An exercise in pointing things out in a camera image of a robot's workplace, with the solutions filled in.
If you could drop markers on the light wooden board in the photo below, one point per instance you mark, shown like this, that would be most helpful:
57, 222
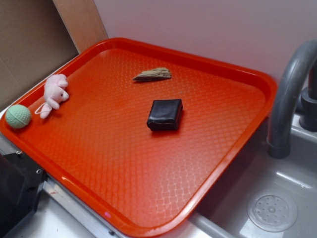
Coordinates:
82, 21

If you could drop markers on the black square block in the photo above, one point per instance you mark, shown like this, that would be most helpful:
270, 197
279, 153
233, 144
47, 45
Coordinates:
165, 115

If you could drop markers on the brown cardboard panel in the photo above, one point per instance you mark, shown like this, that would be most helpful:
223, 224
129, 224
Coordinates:
34, 42

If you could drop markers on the orange plastic tray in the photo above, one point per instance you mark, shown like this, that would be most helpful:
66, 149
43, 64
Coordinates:
97, 145

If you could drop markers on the grey curved faucet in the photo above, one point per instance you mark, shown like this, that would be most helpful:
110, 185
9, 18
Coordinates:
294, 80

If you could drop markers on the green dimpled ball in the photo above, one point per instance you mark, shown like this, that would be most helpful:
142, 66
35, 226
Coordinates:
18, 116

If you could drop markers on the grey toy sink basin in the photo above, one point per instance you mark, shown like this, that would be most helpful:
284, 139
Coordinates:
261, 197

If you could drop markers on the dark grey faucet handle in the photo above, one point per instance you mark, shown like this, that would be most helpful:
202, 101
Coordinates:
308, 120

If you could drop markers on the pink plush toy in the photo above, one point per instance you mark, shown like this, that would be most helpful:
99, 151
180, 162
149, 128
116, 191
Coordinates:
54, 94

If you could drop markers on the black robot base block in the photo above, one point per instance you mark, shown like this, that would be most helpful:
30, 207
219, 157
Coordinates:
21, 183

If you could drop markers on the brown wood piece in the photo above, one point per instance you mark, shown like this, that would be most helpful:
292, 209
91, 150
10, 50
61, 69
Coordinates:
160, 73

